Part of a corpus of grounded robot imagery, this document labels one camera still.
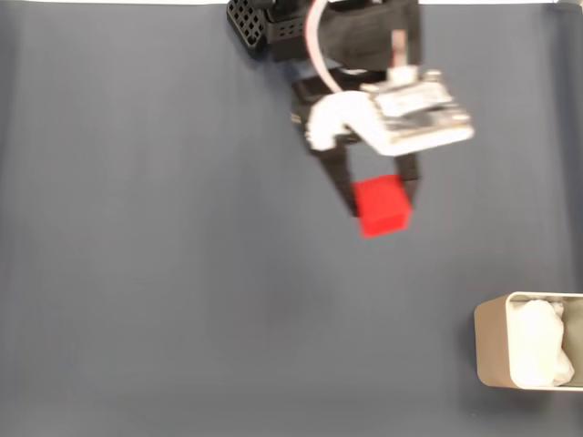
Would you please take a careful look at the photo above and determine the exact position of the grey table mat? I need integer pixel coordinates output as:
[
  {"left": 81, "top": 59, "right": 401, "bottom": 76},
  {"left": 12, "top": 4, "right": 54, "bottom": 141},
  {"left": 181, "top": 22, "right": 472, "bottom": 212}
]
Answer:
[{"left": 0, "top": 3, "right": 583, "bottom": 437}]

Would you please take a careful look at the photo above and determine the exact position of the white rounded box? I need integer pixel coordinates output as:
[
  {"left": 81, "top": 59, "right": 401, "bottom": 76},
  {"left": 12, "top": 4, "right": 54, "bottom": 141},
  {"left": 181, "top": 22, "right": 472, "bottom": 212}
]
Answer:
[{"left": 473, "top": 290, "right": 583, "bottom": 392}]

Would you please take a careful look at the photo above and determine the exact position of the red cube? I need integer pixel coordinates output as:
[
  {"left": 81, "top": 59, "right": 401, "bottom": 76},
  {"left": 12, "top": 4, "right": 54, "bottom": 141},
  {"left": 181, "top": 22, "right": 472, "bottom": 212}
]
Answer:
[{"left": 353, "top": 174, "right": 414, "bottom": 239}]

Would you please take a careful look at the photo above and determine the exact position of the white crumpled cloth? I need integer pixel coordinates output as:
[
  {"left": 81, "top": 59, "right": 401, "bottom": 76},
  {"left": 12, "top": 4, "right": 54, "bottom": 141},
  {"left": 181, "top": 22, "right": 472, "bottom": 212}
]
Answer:
[{"left": 508, "top": 298, "right": 576, "bottom": 389}]

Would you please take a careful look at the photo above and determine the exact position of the white and red servo cable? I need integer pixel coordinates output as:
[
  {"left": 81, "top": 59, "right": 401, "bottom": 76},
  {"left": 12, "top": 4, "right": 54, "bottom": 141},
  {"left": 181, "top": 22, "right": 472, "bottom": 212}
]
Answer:
[{"left": 305, "top": 0, "right": 347, "bottom": 97}]

